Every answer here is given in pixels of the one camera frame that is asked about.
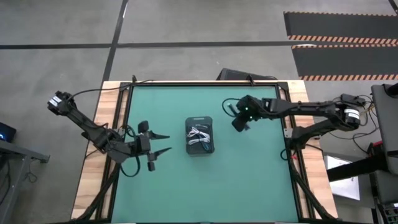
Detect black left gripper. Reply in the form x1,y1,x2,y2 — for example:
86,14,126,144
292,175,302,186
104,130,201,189
133,120,173,172

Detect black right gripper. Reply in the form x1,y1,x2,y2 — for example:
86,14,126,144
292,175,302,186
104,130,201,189
231,94,267,133

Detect white USB-C cable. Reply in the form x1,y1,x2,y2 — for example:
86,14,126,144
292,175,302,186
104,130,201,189
188,136,213,146
186,126,211,139

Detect black flat box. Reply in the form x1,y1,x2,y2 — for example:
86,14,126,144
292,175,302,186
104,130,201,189
216,67,277,82

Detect grey plastic basket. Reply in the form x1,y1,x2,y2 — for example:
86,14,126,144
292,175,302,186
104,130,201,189
185,116,215,156

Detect green table mat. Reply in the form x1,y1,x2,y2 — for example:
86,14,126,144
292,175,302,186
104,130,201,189
111,85,299,223

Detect black power adapter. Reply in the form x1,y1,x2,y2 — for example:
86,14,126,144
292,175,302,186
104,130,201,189
340,93,367,107

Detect black hazard-striped floor mat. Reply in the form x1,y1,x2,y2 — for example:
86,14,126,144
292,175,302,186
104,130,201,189
291,44,398,82
283,11,398,44

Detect black support beam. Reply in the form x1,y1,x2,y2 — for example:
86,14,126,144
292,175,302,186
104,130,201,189
326,157,389,183

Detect white paper sheet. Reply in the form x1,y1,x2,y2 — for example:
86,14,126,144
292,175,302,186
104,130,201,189
323,155,361,202

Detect grey metal cabinet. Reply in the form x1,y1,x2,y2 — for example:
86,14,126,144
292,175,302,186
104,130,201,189
371,83,398,177

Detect grey metal desk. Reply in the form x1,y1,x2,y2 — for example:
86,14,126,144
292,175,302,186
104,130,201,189
0,139,50,224

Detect black device blue light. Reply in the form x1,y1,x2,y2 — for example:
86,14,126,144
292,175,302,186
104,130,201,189
0,122,17,143

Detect black aluminium table frame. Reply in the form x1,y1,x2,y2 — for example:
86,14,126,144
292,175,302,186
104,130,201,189
70,74,340,224

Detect long black arm cable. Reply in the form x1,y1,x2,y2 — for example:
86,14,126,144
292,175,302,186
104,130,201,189
65,79,153,103

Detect tangled floor cables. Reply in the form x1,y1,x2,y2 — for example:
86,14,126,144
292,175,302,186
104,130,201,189
329,95,379,146

